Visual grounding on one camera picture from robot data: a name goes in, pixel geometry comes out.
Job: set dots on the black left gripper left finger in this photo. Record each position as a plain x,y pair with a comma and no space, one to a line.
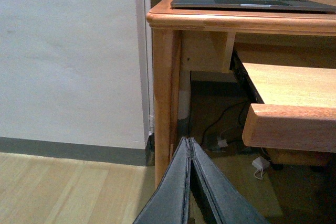
170,201

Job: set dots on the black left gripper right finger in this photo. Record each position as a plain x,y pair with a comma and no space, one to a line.
218,200

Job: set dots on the wooden desk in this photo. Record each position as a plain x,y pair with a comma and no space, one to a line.
201,31

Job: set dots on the wooden keyboard tray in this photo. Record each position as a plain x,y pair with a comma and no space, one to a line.
293,97

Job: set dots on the white power adapter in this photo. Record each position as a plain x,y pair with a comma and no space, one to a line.
261,165

